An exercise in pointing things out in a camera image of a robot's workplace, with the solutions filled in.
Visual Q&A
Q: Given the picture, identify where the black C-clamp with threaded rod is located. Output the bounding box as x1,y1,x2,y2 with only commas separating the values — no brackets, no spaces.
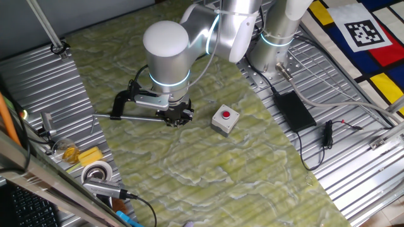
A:
90,89,167,134

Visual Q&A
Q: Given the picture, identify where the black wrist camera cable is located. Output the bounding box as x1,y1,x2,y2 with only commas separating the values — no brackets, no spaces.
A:
128,64,158,95

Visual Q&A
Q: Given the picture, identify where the clear cup with amber liquid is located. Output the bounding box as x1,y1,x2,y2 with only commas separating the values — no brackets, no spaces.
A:
51,137,81,165

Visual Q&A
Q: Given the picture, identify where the grey box with red button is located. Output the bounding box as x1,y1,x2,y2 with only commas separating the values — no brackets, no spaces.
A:
210,103,241,138

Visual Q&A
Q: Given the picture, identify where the white paper fiducial marker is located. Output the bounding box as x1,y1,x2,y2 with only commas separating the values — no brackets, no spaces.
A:
326,2,395,54

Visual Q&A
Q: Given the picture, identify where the slanted aluminium pole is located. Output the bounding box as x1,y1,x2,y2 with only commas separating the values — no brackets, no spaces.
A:
26,0,69,61

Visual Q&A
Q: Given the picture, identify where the blue plastic object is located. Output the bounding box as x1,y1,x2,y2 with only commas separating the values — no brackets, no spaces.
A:
115,210,145,227

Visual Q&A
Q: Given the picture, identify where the steel frame beam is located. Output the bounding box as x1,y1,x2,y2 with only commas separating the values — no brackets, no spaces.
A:
0,127,130,227

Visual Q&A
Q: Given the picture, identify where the orange pole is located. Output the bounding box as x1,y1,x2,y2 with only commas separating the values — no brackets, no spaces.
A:
0,91,22,148

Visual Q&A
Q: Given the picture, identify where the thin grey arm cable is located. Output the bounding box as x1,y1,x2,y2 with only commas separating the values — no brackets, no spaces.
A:
187,0,222,89

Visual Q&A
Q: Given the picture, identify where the perforated steel base plate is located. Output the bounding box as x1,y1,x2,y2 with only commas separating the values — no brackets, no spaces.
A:
235,37,306,91

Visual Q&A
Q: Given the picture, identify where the black bundled cable with plug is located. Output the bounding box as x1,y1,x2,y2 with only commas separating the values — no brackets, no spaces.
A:
295,119,364,172

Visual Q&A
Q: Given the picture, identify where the small silver camera on stand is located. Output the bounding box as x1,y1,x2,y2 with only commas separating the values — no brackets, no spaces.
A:
37,111,58,139

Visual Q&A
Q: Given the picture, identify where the white tape roll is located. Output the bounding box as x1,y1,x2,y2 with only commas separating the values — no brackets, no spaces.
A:
80,160,114,184

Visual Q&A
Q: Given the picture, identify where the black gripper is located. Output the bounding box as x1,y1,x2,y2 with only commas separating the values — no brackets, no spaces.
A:
157,99,194,128

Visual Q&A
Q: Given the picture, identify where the wrist camera with silver bracket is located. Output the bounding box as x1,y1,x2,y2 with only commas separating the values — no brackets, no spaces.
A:
127,79,171,112

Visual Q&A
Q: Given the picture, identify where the green marble pattern mat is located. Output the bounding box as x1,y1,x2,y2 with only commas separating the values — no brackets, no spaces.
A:
64,0,353,227

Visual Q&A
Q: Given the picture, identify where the black keyboard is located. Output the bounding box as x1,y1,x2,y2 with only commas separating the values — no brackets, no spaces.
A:
9,184,61,227

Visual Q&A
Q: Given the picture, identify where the aluminium profile bar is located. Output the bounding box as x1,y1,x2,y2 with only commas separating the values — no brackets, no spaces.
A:
385,95,404,115
368,124,404,151

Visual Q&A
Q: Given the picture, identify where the large silver camera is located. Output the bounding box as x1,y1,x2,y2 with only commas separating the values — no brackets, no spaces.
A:
81,177,139,201

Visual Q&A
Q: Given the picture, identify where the black power adapter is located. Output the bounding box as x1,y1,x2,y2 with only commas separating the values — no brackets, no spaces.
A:
273,90,318,133

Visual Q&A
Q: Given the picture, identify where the fiducial marker board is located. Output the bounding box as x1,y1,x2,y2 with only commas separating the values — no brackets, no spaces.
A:
299,0,404,117

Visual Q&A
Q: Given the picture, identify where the black base power cable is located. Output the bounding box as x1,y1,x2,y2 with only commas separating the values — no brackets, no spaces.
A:
244,18,280,95

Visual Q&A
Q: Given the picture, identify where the yellow sponge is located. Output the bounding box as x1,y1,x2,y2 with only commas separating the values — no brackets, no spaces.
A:
78,146,104,167

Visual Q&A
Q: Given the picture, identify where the thick grey cable with connector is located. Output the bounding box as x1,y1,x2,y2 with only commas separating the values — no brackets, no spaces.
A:
275,62,404,124

